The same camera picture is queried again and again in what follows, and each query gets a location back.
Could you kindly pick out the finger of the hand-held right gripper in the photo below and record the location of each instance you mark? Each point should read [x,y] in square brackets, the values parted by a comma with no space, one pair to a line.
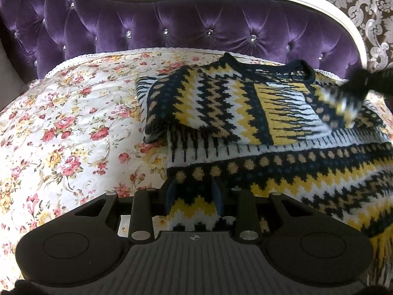
[359,81]

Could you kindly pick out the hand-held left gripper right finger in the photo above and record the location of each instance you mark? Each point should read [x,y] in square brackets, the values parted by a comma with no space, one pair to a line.
[218,197]

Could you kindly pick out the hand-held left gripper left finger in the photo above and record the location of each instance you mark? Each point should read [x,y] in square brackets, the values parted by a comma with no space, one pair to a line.
[171,196]

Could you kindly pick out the yellow navy patterned knit sweater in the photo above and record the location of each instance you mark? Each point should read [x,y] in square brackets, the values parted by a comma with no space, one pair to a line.
[276,166]

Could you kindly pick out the floral quilted bedspread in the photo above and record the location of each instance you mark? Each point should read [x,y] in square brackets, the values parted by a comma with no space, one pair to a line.
[76,135]

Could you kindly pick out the grey cushion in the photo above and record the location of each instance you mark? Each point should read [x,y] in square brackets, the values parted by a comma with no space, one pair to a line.
[12,76]

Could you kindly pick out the purple tufted headboard white frame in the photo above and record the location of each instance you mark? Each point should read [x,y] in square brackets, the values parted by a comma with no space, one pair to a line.
[184,24]

